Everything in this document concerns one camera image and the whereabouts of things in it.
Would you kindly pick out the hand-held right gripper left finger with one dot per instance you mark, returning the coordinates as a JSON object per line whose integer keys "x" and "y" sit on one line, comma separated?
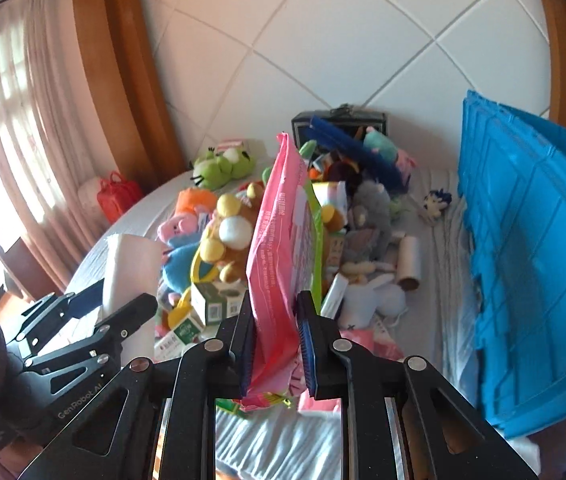
{"x": 246, "y": 345}

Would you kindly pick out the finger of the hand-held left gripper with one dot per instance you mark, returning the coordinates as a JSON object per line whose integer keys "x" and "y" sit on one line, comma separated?
{"x": 85, "y": 300}
{"x": 128, "y": 317}

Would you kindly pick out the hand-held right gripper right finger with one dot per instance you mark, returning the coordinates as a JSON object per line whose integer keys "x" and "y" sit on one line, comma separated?
{"x": 308, "y": 350}

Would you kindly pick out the white paper roll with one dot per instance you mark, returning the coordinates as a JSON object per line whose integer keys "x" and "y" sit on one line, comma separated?
{"x": 130, "y": 270}

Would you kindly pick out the white bunny plush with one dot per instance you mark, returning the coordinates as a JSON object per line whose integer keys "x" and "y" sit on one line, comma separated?
{"x": 378, "y": 300}

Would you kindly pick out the pink snack packet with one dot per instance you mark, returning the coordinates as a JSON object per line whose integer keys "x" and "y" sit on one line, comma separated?
{"x": 273, "y": 260}

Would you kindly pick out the brown bear plush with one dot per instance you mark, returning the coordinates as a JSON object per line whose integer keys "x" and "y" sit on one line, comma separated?
{"x": 230, "y": 230}

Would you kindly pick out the blue plastic crate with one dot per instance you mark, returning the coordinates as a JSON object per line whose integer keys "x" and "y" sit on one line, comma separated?
{"x": 528, "y": 260}

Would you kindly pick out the green and white box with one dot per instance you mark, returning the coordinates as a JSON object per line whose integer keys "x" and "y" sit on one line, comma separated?
{"x": 215, "y": 305}
{"x": 185, "y": 332}

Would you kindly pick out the white toothpaste box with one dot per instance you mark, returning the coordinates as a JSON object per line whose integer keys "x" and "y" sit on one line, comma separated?
{"x": 335, "y": 295}

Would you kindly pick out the pink pig plush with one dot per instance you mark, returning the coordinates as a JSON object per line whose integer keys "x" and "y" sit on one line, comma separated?
{"x": 178, "y": 227}

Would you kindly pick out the red bag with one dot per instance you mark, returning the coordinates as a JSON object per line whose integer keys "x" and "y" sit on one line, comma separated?
{"x": 119, "y": 200}

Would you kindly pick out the white bag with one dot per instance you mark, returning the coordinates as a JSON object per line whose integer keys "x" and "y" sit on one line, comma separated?
{"x": 89, "y": 192}

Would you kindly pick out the orange plush toy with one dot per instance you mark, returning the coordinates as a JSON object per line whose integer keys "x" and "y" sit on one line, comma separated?
{"x": 195, "y": 202}

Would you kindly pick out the grey plush toy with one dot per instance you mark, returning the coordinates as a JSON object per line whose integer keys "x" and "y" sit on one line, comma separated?
{"x": 368, "y": 220}

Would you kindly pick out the pale pink curtain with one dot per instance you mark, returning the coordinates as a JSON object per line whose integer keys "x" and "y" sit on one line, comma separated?
{"x": 23, "y": 135}

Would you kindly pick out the green frog plush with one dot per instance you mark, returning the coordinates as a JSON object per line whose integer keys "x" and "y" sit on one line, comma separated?
{"x": 223, "y": 165}

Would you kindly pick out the small blue-haired doll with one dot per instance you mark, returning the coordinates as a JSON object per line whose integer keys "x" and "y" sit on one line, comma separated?
{"x": 435, "y": 203}

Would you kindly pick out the red and white box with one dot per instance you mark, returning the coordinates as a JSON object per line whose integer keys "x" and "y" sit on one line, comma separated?
{"x": 230, "y": 145}

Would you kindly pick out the blue fuzzy brush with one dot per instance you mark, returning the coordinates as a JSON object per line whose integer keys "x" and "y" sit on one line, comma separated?
{"x": 363, "y": 152}

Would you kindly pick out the pink plush toy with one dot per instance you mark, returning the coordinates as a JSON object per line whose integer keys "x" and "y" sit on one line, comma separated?
{"x": 407, "y": 162}

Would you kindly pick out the teal plush toy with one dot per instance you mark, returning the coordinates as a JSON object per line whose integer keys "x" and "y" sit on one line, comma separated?
{"x": 380, "y": 142}

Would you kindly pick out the black box with latch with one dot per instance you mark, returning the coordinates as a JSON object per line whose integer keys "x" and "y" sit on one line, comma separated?
{"x": 343, "y": 120}

